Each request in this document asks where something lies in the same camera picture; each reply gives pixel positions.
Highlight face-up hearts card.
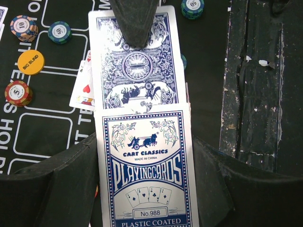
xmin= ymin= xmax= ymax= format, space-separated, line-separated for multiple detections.
xmin=69 ymin=58 xmax=95 ymax=111

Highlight orange chips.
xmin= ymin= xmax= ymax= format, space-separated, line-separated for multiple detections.
xmin=4 ymin=80 xmax=33 ymax=107

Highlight green blue chip stack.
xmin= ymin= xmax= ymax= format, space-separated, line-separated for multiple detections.
xmin=181 ymin=54 xmax=187 ymax=69

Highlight yellow big blind button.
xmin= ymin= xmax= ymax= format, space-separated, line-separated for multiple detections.
xmin=17 ymin=50 xmax=45 ymax=76

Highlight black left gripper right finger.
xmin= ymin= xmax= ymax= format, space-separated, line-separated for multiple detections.
xmin=193 ymin=136 xmax=303 ymax=227

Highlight black poker table mat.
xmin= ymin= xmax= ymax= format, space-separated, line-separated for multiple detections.
xmin=0 ymin=0 xmax=229 ymax=175

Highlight green chips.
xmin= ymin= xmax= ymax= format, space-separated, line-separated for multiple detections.
xmin=48 ymin=21 xmax=72 ymax=44
xmin=180 ymin=0 xmax=205 ymax=20

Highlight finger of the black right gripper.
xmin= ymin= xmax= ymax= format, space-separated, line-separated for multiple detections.
xmin=110 ymin=0 xmax=161 ymax=48

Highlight pink blue chips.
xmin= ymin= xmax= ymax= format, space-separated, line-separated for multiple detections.
xmin=10 ymin=15 xmax=39 ymax=43

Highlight blue card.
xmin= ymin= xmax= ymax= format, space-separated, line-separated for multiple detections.
xmin=88 ymin=6 xmax=182 ymax=112

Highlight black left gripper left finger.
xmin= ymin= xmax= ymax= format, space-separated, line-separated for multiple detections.
xmin=0 ymin=134 xmax=98 ymax=227

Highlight blue playing card box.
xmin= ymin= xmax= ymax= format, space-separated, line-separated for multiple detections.
xmin=94 ymin=103 xmax=199 ymax=227

